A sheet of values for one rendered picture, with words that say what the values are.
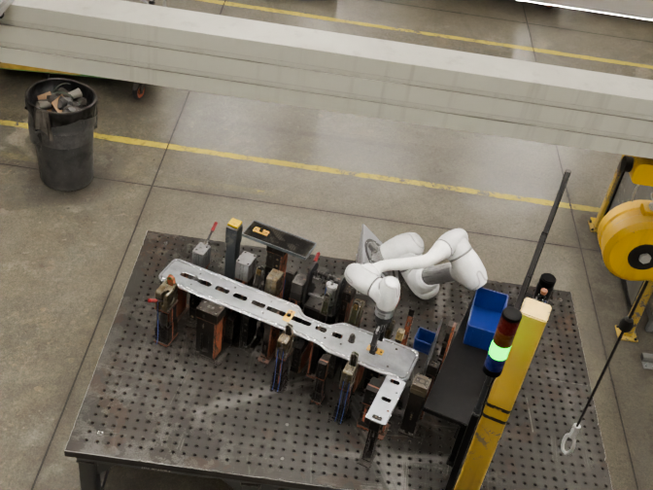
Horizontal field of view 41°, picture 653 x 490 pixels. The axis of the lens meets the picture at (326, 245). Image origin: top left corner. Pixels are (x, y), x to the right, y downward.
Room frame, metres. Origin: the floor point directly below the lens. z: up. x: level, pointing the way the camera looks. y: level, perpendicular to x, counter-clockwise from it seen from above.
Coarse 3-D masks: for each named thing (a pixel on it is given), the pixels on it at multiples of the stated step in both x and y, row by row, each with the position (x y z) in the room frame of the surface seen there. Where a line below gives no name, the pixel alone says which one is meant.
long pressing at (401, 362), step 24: (168, 264) 3.36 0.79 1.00; (192, 264) 3.38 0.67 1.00; (192, 288) 3.21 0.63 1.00; (240, 288) 3.27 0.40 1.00; (240, 312) 3.10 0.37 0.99; (264, 312) 3.12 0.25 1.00; (312, 336) 3.01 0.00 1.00; (360, 336) 3.06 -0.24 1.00; (360, 360) 2.90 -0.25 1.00; (384, 360) 2.93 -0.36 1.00; (408, 360) 2.96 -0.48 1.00
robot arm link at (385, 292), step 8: (376, 280) 3.02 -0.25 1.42; (384, 280) 2.98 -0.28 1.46; (392, 280) 2.98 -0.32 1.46; (376, 288) 2.98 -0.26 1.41; (384, 288) 2.95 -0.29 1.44; (392, 288) 2.95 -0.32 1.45; (368, 296) 2.99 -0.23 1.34; (376, 296) 2.96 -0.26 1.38; (384, 296) 2.94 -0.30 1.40; (392, 296) 2.94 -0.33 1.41; (376, 304) 2.97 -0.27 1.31; (384, 304) 2.93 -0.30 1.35; (392, 304) 2.94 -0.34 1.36
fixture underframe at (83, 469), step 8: (80, 464) 2.38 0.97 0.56; (88, 464) 2.38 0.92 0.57; (96, 464) 2.40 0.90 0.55; (104, 464) 2.41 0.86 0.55; (112, 464) 2.39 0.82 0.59; (120, 464) 2.39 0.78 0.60; (80, 472) 2.38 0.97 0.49; (88, 472) 2.39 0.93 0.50; (96, 472) 2.40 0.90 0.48; (104, 472) 2.58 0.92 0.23; (176, 472) 2.40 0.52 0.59; (184, 472) 2.40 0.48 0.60; (80, 480) 2.39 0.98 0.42; (88, 480) 2.39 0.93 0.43; (96, 480) 2.40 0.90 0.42; (104, 480) 2.55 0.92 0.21; (224, 480) 2.43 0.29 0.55; (232, 480) 2.40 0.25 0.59; (240, 480) 2.41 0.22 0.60; (88, 488) 2.39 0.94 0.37; (96, 488) 2.40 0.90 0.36; (240, 488) 2.43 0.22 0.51; (248, 488) 2.41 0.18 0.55; (256, 488) 2.41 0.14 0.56; (264, 488) 2.43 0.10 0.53; (272, 488) 2.43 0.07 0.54; (288, 488) 2.41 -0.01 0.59; (296, 488) 2.41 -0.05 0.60
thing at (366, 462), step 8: (376, 416) 2.59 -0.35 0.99; (376, 424) 2.55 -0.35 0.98; (368, 432) 2.56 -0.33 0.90; (376, 432) 2.55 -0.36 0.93; (368, 440) 2.56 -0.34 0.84; (376, 440) 2.58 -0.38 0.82; (368, 448) 2.57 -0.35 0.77; (360, 456) 2.57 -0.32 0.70; (368, 456) 2.55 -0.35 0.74; (360, 464) 2.53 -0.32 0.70; (368, 464) 2.54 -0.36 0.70
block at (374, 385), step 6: (372, 378) 2.82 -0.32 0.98; (372, 384) 2.78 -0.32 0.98; (378, 384) 2.79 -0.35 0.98; (366, 390) 2.75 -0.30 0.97; (372, 390) 2.75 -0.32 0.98; (378, 390) 2.75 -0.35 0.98; (366, 396) 2.74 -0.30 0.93; (372, 396) 2.74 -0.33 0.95; (366, 402) 2.74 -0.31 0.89; (366, 408) 2.75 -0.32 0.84; (360, 414) 2.76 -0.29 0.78; (360, 420) 2.75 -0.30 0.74; (366, 420) 2.74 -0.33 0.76; (360, 426) 2.74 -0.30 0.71; (366, 426) 2.74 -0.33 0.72
